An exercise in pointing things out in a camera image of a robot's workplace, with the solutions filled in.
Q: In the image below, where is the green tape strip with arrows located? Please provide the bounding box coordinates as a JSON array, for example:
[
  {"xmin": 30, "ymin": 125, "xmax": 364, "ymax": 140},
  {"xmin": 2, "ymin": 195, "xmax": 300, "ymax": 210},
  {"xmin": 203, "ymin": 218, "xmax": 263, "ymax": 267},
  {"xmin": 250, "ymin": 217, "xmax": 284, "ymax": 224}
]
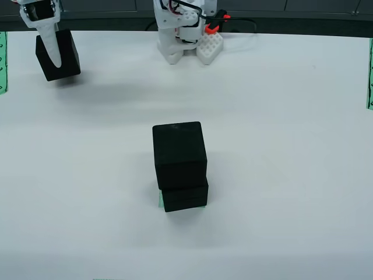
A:
[
  {"xmin": 0, "ymin": 31, "xmax": 9, "ymax": 96},
  {"xmin": 365, "ymin": 37, "xmax": 373, "ymax": 110}
]

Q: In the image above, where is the black cube with seam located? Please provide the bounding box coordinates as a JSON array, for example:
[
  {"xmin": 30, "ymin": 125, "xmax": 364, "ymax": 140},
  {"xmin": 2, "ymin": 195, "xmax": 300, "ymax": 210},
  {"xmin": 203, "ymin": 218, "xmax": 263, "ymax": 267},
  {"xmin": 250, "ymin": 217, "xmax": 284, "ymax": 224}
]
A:
[{"xmin": 159, "ymin": 177, "xmax": 210, "ymax": 213}]

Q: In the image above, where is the orange and black clamp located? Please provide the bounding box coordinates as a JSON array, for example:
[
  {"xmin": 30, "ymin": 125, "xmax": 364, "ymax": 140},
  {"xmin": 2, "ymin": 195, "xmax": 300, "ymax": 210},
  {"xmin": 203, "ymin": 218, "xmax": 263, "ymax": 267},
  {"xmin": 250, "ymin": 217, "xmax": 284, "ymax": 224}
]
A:
[{"xmin": 205, "ymin": 9, "xmax": 231, "ymax": 33}]

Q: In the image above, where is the green striped square patch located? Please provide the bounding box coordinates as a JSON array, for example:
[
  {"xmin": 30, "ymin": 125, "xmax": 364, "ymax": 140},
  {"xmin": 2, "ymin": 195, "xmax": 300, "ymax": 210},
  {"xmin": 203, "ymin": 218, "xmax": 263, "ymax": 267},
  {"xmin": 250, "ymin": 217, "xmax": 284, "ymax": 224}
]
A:
[{"xmin": 158, "ymin": 188, "xmax": 206, "ymax": 209}]

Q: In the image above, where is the dark grey cabinet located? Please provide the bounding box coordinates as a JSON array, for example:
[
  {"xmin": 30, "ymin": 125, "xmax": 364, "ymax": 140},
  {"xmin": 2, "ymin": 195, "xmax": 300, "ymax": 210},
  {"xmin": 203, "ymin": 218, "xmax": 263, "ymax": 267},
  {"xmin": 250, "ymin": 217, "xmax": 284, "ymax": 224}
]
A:
[{"xmin": 0, "ymin": 0, "xmax": 373, "ymax": 18}]

